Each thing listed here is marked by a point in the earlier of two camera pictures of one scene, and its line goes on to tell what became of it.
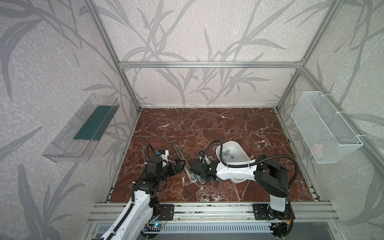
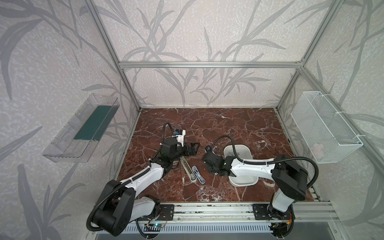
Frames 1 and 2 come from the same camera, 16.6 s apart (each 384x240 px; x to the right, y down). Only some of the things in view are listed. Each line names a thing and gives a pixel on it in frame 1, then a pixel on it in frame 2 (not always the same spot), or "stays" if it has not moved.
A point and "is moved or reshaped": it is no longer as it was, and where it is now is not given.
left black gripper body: (173, 167) -> (186, 149)
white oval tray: (233, 152) is moved or reshaped
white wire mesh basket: (328, 136) stays
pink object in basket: (317, 148) stays
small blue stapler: (202, 181) stays
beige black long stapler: (188, 171) stays
